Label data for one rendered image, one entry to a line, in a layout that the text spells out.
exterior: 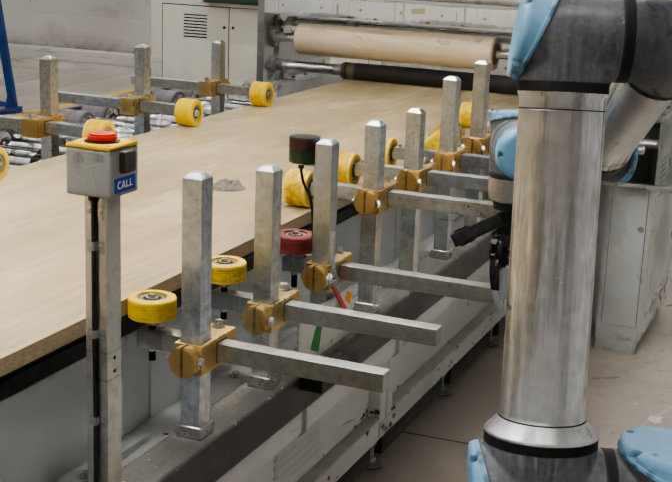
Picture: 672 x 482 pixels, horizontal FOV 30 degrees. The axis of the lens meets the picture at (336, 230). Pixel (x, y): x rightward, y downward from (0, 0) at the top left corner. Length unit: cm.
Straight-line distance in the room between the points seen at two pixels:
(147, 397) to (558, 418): 93
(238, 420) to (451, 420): 193
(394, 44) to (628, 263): 119
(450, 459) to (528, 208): 218
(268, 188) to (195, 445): 45
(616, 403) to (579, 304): 265
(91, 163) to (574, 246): 63
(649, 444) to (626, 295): 300
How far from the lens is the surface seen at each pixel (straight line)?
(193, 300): 197
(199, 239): 194
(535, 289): 161
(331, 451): 332
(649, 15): 161
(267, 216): 216
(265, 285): 219
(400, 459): 370
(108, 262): 172
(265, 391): 224
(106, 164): 166
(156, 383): 234
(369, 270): 243
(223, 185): 290
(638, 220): 462
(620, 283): 468
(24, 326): 197
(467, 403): 414
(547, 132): 159
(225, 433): 208
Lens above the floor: 153
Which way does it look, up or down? 14 degrees down
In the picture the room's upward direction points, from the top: 2 degrees clockwise
